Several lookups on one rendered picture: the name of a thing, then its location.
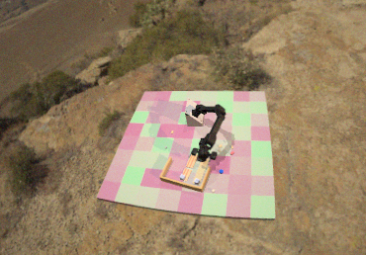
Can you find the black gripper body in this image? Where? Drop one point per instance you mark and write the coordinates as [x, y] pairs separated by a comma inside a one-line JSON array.
[[213, 154]]

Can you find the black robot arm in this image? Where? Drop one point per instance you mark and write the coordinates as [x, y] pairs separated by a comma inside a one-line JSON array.
[[211, 137]]

